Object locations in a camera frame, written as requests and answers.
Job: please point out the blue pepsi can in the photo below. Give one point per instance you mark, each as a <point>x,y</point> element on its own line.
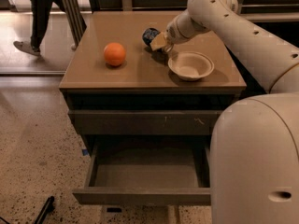
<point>148,36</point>

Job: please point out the white paper bowl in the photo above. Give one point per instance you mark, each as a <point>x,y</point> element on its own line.
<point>190,66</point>

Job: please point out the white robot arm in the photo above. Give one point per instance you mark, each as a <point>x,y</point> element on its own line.
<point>254,151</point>

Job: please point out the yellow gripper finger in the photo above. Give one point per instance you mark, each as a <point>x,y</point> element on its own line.
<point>159,42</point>

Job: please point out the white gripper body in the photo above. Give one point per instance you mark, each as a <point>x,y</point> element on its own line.
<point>175,32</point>

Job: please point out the open middle drawer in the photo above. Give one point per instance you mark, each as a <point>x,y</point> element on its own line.
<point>147,170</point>

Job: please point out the black object on floor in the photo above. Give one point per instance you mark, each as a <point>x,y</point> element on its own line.
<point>47,208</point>

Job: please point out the metal window frame post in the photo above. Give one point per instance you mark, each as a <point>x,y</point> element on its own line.
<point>75,19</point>

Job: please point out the orange fruit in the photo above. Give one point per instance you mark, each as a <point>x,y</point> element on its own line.
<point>114,54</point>

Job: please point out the blue tape piece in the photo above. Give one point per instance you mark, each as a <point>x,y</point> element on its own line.
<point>85,152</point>

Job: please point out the brown drawer cabinet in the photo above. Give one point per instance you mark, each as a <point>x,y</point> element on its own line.
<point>145,83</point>

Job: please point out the walking person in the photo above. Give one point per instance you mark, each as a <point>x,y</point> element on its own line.
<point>41,14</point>

